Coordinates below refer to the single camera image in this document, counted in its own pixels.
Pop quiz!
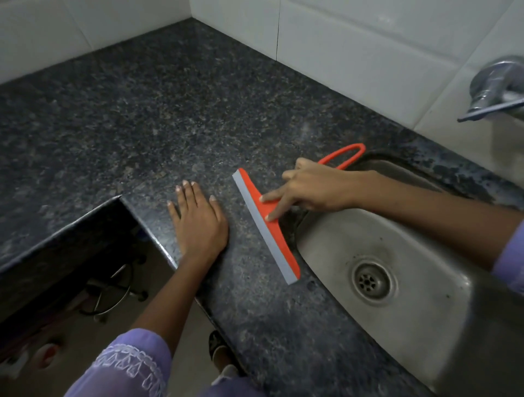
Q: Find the orange squeegee with grey blade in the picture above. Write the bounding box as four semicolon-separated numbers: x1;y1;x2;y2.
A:
232;143;366;285

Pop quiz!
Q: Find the red and white object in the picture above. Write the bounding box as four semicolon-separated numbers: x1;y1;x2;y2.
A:
0;339;62;381

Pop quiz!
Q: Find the stainless steel sink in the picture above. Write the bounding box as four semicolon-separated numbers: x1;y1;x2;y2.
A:
295;153;524;397

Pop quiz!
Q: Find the black wire stand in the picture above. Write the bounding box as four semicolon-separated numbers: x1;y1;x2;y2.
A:
80;255;149;324

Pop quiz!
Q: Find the purple embroidered garment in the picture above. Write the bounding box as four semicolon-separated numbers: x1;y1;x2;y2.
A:
65;221;524;397

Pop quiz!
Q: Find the black sandal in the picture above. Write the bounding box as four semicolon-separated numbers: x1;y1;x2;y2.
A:
209;330;235;362

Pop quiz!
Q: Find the person's right forearm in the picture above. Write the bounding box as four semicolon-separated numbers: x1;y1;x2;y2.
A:
360;170;524;270

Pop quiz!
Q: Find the round metal sink drain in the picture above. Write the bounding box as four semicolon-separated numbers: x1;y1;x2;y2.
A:
351;258;398;306

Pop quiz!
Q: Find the chrome wall faucet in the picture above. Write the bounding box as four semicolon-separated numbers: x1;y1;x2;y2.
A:
457;56;524;123

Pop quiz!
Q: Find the person's right hand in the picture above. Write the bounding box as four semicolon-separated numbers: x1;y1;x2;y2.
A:
260;157;368;222

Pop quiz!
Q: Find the person's left forearm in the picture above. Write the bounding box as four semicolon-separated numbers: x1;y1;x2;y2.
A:
131;254;222;356

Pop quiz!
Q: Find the person's left hand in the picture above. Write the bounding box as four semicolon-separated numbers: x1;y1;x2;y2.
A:
167;180;229;262

